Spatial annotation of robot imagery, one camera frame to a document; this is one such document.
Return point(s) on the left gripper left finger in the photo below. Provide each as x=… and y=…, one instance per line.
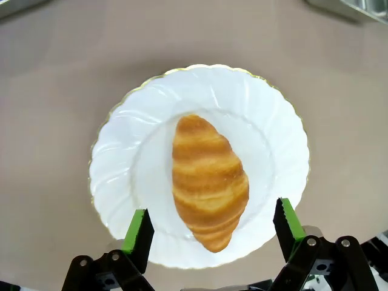
x=136, y=242

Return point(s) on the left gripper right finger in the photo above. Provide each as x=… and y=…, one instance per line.
x=291, y=236

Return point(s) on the golden croissant bread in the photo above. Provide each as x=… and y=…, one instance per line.
x=206, y=182

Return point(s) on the stainless steel container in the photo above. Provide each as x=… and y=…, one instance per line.
x=357, y=7

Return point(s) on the white scalloped plate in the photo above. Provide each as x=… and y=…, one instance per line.
x=142, y=136

